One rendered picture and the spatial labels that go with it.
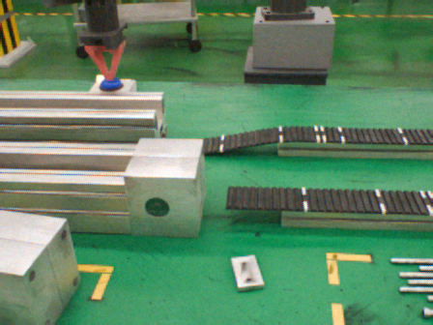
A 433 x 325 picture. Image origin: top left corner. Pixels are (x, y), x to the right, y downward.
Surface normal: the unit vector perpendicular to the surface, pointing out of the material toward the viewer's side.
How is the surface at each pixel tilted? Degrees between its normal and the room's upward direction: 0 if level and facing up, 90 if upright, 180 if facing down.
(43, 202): 90
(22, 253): 0
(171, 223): 90
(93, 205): 90
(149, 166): 0
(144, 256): 0
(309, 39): 90
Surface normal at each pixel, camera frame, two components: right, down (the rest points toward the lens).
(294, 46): -0.12, 0.52
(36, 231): -0.03, -0.85
